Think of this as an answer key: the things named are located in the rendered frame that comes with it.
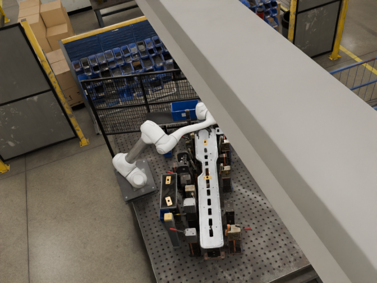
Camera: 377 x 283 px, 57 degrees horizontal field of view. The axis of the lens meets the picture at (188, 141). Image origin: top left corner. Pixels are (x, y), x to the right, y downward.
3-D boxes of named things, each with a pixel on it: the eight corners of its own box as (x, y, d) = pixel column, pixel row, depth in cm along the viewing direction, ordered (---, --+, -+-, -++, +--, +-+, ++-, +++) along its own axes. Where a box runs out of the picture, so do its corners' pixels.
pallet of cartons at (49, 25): (82, 66, 694) (61, 16, 621) (41, 77, 685) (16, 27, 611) (77, 39, 779) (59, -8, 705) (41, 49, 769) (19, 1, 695)
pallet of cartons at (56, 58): (91, 105, 600) (69, 51, 527) (44, 122, 583) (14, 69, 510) (77, 71, 682) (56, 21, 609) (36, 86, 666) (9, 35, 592)
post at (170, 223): (180, 247, 315) (172, 220, 284) (172, 248, 315) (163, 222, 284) (180, 240, 320) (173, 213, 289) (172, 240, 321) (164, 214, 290)
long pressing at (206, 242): (227, 247, 278) (227, 246, 277) (199, 249, 280) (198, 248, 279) (215, 128, 376) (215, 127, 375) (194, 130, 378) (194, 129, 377)
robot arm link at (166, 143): (179, 141, 299) (168, 129, 299) (167, 153, 288) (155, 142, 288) (173, 147, 309) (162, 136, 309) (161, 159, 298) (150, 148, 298)
